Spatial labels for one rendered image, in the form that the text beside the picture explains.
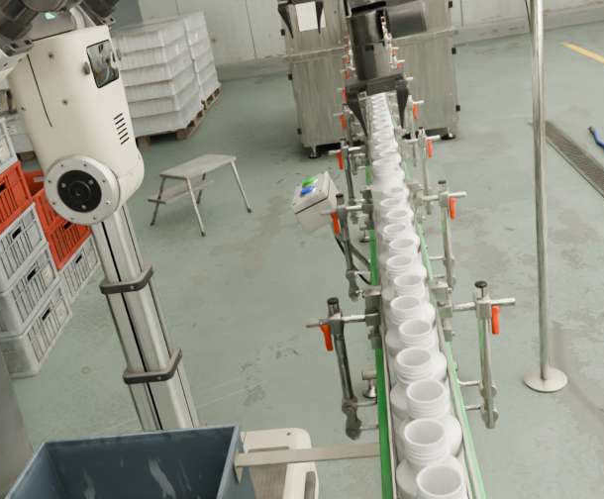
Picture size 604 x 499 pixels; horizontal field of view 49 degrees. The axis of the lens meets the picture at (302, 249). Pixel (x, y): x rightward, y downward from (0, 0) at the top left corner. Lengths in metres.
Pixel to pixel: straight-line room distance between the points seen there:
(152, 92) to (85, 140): 6.06
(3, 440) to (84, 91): 1.49
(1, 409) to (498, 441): 1.68
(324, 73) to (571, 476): 4.05
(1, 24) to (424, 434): 0.98
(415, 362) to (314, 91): 4.98
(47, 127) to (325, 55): 4.29
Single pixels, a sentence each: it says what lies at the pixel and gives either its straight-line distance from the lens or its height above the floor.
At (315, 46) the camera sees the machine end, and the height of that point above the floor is 0.93.
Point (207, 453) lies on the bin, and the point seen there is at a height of 0.90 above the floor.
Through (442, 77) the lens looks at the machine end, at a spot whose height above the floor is 0.53.
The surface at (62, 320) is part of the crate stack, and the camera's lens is 3.76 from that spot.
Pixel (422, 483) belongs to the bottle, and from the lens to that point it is 0.57.
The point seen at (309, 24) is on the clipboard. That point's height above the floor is 1.10.
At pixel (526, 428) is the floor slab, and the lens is 2.45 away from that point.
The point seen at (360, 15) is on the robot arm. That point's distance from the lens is 1.14.
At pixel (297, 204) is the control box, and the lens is 1.37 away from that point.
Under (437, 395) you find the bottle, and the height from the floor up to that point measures 1.15.
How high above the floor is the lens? 1.55
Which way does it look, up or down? 23 degrees down
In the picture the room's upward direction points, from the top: 10 degrees counter-clockwise
